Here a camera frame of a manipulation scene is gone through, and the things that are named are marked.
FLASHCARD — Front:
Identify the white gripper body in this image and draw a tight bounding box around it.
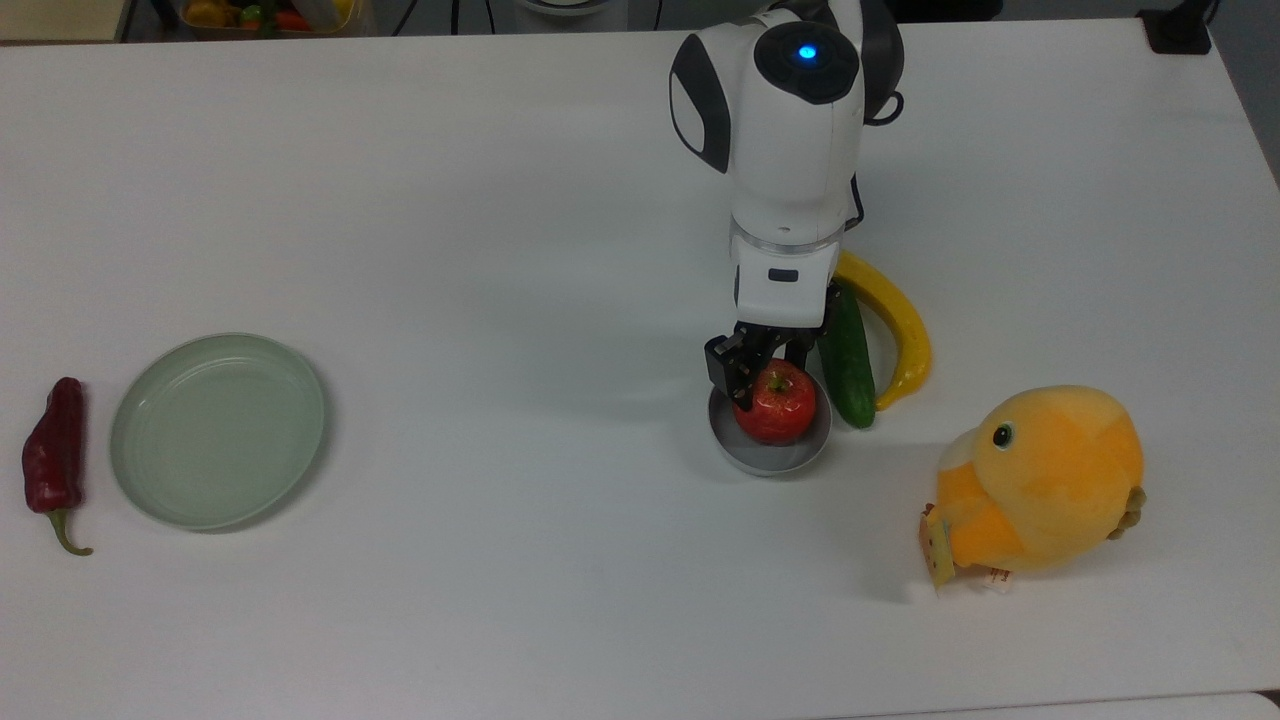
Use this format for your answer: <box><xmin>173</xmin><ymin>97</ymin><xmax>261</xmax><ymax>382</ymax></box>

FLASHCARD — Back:
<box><xmin>730</xmin><ymin>240</ymin><xmax>843</xmax><ymax>339</ymax></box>

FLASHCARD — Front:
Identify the red apple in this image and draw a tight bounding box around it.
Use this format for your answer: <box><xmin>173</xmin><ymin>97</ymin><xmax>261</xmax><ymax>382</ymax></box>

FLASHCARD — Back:
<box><xmin>733</xmin><ymin>358</ymin><xmax>818</xmax><ymax>447</ymax></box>

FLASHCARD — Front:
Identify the green cucumber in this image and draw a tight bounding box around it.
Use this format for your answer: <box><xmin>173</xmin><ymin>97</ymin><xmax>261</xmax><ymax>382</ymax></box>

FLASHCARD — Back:
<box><xmin>818</xmin><ymin>284</ymin><xmax>877</xmax><ymax>430</ymax></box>

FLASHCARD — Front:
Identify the grey round bowl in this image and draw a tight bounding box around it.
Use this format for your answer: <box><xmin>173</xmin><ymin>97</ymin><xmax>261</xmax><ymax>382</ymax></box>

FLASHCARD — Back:
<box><xmin>708</xmin><ymin>378</ymin><xmax>833</xmax><ymax>477</ymax></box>

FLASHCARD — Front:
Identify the yellow banana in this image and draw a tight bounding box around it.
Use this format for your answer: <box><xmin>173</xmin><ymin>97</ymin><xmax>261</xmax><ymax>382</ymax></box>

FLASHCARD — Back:
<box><xmin>834</xmin><ymin>250</ymin><xmax>933</xmax><ymax>412</ymax></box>

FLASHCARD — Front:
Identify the orange plush bird toy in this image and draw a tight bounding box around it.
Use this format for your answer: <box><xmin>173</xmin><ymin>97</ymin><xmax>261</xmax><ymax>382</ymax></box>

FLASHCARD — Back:
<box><xmin>918</xmin><ymin>385</ymin><xmax>1148</xmax><ymax>593</ymax></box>

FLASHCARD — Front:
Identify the black chair seat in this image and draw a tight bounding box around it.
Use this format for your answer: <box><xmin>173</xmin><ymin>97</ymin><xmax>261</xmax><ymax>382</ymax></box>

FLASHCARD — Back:
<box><xmin>890</xmin><ymin>0</ymin><xmax>1003</xmax><ymax>25</ymax></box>

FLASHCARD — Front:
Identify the pale green plate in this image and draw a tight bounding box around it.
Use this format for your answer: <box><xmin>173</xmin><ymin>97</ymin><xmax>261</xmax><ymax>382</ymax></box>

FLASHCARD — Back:
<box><xmin>110</xmin><ymin>333</ymin><xmax>327</xmax><ymax>532</ymax></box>

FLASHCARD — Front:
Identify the clear bin of toy produce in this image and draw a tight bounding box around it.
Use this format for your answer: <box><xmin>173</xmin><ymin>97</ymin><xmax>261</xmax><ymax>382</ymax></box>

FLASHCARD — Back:
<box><xmin>180</xmin><ymin>0</ymin><xmax>373</xmax><ymax>40</ymax></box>

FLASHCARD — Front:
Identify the dark red chili pepper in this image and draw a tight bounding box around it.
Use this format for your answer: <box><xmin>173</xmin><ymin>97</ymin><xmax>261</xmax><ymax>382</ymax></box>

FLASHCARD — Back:
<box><xmin>22</xmin><ymin>377</ymin><xmax>94</xmax><ymax>557</ymax></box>

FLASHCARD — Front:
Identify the beige furniture panel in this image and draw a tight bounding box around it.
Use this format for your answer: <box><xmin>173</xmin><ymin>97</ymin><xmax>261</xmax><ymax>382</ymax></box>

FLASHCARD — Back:
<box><xmin>0</xmin><ymin>0</ymin><xmax>133</xmax><ymax>43</ymax></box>

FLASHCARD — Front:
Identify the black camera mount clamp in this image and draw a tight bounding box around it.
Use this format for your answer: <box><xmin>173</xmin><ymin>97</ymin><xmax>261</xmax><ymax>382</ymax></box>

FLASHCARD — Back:
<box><xmin>1138</xmin><ymin>0</ymin><xmax>1217</xmax><ymax>56</ymax></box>

